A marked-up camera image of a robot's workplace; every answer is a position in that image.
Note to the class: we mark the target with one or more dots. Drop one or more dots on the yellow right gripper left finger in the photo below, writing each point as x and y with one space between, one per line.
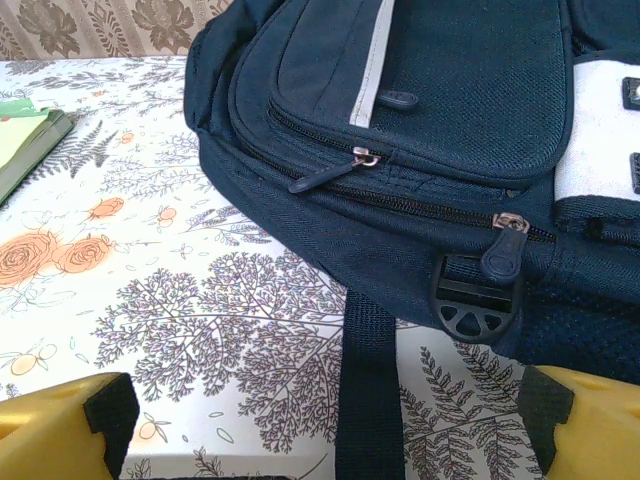
45 440

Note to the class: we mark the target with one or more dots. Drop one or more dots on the navy blue backpack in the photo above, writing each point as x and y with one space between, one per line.
450 75

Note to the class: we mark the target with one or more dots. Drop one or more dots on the green notebook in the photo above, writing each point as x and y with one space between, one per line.
25 145

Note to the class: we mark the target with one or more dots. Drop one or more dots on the floral patterned tablecloth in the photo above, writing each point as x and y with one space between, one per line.
150 300

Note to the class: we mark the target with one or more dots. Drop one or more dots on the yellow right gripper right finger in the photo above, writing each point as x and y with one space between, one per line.
600 435

